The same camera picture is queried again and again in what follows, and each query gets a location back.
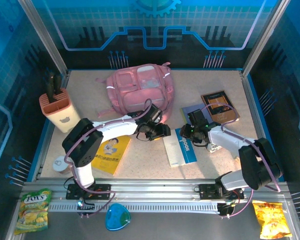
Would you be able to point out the green candy bag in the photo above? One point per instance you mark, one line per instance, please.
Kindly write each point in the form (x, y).
(33, 212)

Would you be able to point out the brown cover book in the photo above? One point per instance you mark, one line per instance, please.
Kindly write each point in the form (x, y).
(220, 105)

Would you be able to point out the purple notebook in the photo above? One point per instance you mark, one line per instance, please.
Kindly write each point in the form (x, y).
(186, 113)

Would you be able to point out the pink student backpack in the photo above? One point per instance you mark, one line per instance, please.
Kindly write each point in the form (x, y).
(140, 92)

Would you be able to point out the aluminium table side rail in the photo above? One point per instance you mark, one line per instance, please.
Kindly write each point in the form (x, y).
(251, 100)
(66, 80)

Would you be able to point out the blue and white notebook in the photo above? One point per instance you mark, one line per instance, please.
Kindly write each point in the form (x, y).
(180, 152)

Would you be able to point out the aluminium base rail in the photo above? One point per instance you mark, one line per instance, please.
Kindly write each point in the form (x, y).
(152, 190)

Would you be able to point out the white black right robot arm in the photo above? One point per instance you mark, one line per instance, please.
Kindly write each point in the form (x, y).
(227, 141)

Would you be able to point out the white printed packet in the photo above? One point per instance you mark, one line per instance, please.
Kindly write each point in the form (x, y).
(213, 148)

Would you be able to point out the aluminium frame post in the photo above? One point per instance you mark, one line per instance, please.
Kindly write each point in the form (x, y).
(45, 37)
(260, 37)

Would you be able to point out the cream and terracotta knife block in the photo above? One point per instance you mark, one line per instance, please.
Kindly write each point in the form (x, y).
(62, 115)

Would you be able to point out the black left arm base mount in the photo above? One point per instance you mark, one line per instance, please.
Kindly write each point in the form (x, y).
(102, 190)

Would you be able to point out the blue plastic triangular container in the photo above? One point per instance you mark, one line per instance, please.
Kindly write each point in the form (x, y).
(117, 216)

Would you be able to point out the yellow cartoon cover book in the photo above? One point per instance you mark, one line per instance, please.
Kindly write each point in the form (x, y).
(112, 155)

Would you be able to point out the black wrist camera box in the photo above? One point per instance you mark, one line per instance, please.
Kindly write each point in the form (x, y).
(153, 113)
(196, 116)

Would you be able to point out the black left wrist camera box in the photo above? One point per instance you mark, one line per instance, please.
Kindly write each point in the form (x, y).
(153, 113)

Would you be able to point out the yellow chips bag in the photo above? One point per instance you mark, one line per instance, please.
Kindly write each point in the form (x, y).
(271, 220)

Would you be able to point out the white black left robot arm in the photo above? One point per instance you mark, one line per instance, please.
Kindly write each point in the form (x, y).
(115, 126)

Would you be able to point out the black connector board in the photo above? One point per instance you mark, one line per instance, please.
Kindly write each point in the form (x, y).
(83, 207)
(226, 210)

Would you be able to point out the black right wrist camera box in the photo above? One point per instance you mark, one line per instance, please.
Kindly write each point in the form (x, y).
(196, 116)

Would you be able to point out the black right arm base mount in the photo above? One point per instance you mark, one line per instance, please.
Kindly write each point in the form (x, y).
(207, 191)

